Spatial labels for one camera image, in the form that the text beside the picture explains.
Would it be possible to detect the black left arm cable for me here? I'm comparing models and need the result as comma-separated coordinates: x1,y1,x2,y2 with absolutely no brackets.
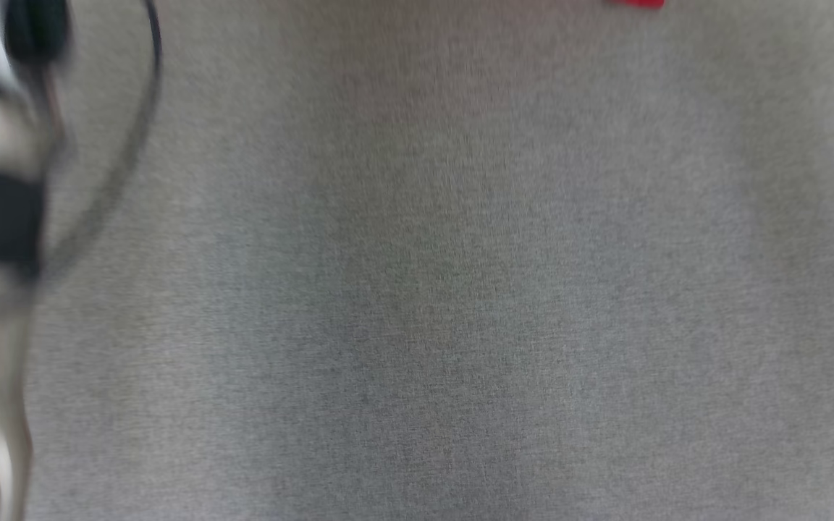
41,0,164,287

